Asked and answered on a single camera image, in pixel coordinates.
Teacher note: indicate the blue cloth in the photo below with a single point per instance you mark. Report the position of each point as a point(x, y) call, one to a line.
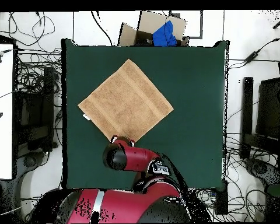
point(163, 35)

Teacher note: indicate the black power strip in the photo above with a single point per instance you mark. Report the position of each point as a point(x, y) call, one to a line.
point(221, 200)

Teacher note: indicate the black round base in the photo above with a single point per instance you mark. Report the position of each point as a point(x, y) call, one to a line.
point(260, 168)
point(29, 161)

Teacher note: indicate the black equipment box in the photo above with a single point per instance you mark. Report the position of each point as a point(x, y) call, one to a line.
point(47, 93)

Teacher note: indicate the dark metal frame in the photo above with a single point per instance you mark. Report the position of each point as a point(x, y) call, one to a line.
point(201, 25)

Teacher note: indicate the brown cardboard box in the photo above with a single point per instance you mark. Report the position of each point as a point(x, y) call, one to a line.
point(151, 22)

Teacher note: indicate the white desk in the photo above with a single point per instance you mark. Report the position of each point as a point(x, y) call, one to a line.
point(2, 140)

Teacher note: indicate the black upright bar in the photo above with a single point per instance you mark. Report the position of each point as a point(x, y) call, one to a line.
point(247, 105)

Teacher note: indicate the black power adapter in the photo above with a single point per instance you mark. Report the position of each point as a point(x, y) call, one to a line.
point(251, 56)

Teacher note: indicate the tan terry towel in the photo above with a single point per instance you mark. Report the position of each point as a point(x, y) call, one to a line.
point(126, 102)

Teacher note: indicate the dark green table cloth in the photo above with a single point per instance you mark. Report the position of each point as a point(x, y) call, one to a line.
point(189, 105)

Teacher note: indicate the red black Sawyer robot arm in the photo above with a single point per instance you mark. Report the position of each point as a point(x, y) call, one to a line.
point(140, 158)

